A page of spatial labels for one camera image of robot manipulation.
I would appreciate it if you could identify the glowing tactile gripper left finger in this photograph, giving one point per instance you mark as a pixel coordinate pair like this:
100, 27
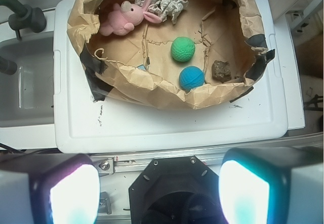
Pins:
49, 188

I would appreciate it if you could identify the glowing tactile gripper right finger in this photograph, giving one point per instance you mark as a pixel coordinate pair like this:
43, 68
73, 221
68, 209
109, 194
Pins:
272, 185

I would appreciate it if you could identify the blue block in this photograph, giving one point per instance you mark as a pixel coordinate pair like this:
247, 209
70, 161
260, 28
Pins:
142, 67

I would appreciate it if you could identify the white plastic bin lid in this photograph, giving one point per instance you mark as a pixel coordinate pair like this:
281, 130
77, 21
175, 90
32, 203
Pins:
83, 125

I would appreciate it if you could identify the clear plastic bin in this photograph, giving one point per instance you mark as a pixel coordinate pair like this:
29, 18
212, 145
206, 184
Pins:
27, 95

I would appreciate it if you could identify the brown rock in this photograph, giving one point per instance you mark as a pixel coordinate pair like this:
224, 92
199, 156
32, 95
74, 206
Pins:
221, 71

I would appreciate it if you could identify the blue foam ball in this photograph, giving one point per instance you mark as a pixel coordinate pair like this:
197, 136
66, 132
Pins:
191, 77

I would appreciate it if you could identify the green foam ball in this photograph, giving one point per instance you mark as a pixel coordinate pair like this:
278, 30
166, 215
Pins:
182, 49

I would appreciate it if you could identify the brown paper bag tray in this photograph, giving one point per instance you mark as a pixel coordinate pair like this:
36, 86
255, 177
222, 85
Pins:
225, 30

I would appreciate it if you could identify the black clamp knob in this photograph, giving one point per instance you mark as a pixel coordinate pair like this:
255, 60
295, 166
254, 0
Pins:
24, 16

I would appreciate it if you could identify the pink plush bunny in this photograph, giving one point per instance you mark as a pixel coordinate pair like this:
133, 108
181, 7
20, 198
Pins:
125, 17

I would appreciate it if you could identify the aluminium rail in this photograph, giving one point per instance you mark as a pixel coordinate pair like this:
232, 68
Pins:
110, 163

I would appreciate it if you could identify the black octagonal mount plate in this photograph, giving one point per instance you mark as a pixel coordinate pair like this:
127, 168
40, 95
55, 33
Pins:
175, 190

